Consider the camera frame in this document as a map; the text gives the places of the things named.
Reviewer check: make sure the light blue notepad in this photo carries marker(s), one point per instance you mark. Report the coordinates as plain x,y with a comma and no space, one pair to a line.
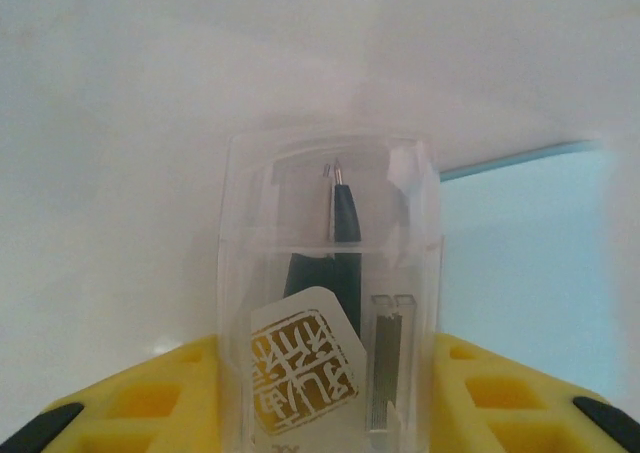
525,248

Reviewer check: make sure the clear lead refill box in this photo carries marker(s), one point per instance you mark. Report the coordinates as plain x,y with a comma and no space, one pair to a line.
392,363

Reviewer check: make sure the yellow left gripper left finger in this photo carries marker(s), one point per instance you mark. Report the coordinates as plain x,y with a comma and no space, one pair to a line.
150,403

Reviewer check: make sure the black pen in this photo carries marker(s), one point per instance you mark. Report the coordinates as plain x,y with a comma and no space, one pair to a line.
345,223

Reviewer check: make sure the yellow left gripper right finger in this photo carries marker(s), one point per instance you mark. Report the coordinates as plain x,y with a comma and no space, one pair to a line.
500,408

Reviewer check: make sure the clear plastic pencil case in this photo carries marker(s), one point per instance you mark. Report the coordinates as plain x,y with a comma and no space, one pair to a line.
300,223

